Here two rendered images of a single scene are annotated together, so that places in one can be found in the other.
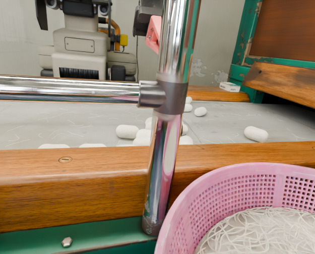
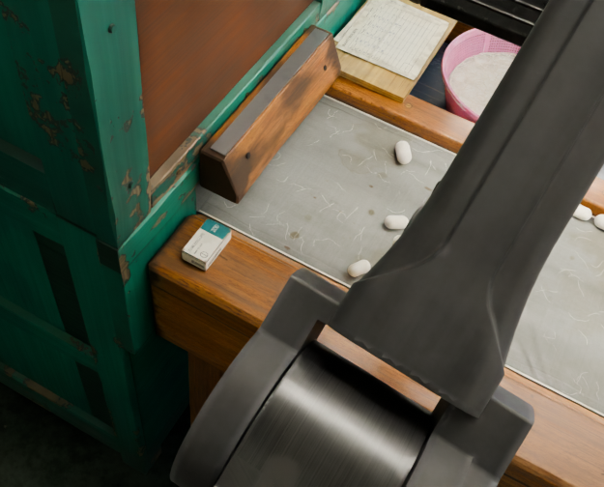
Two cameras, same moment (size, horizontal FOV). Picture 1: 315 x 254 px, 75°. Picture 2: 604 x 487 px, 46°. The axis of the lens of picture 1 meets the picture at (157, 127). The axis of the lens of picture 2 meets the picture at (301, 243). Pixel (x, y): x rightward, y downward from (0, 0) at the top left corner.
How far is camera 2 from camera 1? 1.20 m
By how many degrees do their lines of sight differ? 98
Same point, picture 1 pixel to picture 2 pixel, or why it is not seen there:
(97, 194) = not seen: hidden behind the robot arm
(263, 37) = (162, 128)
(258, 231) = not seen: hidden behind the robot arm
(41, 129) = not seen: outside the picture
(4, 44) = not seen: outside the picture
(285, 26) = (196, 77)
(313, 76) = (299, 84)
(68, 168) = not seen: outside the picture
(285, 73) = (274, 114)
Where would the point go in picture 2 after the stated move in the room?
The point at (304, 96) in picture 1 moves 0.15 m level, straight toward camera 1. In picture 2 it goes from (309, 105) to (411, 100)
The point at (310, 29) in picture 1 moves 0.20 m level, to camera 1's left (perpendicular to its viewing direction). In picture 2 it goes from (231, 48) to (353, 144)
